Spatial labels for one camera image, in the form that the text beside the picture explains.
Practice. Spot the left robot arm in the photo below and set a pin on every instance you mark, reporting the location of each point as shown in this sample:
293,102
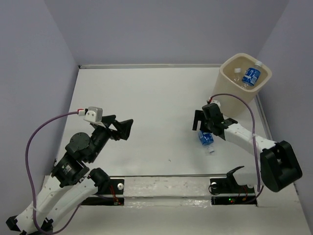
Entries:
71,181

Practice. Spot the beige plastic bin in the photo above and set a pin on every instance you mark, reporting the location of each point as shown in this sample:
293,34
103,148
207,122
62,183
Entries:
230,106

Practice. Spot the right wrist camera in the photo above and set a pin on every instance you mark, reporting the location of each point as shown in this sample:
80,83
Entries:
213,101

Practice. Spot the clear unlabelled bottle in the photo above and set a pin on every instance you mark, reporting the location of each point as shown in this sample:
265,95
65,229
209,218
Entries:
237,76

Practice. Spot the blue label bottle row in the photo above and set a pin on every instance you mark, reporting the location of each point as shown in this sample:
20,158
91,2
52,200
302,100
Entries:
251,75
207,141

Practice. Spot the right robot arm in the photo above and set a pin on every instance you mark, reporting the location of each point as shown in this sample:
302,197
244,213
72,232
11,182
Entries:
276,163

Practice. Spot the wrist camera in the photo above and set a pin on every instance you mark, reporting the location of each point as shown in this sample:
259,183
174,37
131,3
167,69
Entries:
213,101
93,114

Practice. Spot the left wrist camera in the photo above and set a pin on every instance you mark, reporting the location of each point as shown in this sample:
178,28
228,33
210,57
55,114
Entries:
93,114

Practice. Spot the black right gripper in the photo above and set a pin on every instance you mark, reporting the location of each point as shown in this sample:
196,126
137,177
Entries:
199,115

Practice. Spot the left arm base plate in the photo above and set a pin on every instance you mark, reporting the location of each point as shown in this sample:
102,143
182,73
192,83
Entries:
111,196

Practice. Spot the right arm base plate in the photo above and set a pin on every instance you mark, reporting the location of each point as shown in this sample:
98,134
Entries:
226,191

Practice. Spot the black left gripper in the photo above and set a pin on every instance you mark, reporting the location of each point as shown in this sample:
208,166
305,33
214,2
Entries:
124,127

